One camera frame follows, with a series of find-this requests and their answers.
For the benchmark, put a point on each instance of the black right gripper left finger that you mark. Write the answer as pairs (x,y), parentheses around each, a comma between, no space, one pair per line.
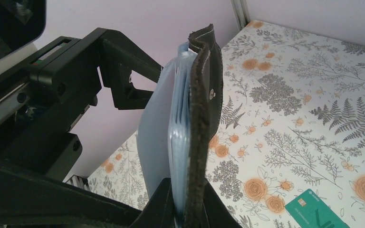
(159,211)

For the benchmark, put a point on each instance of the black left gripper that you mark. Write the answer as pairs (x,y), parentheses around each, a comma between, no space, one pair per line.
(43,95)

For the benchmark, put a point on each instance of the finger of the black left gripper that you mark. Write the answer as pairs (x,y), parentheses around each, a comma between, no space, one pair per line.
(28,198)

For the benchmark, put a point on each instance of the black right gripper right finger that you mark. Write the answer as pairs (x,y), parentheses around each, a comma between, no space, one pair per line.
(214,213)

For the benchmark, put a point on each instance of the teal magnetic stripe card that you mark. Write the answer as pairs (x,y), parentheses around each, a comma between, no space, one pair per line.
(309,211)

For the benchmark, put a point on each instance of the floral table cover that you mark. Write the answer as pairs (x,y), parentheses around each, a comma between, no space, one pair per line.
(293,119)

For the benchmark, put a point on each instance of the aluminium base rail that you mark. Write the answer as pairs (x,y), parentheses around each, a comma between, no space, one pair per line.
(79,182)

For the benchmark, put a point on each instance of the aluminium frame corner post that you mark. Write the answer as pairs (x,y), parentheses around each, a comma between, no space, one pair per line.
(241,12)

